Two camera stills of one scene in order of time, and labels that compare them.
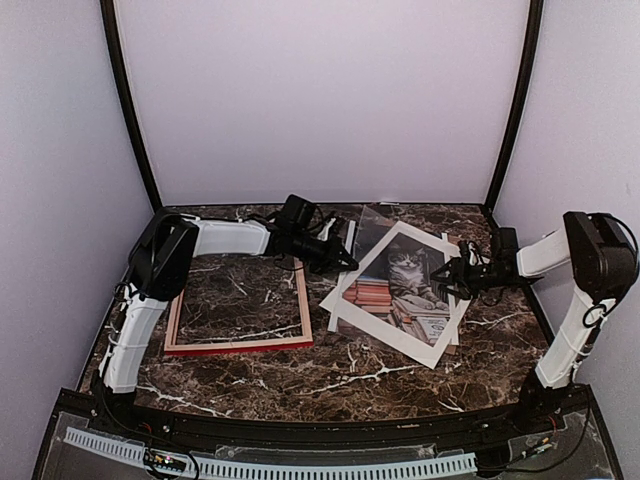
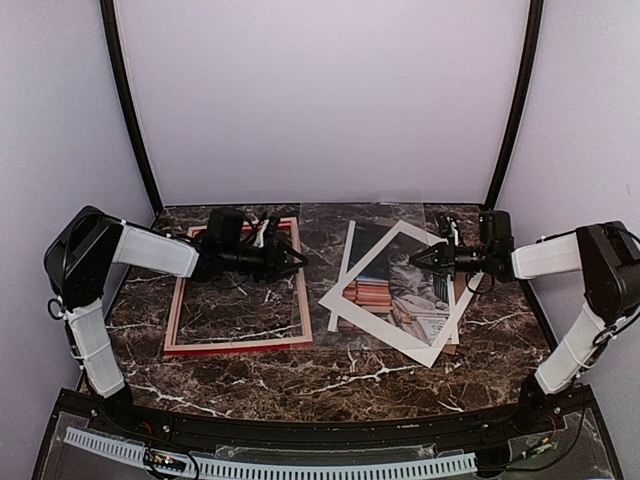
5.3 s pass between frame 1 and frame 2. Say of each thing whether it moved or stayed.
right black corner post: stayed
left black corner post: stayed
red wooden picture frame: stayed
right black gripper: moved
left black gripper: moved
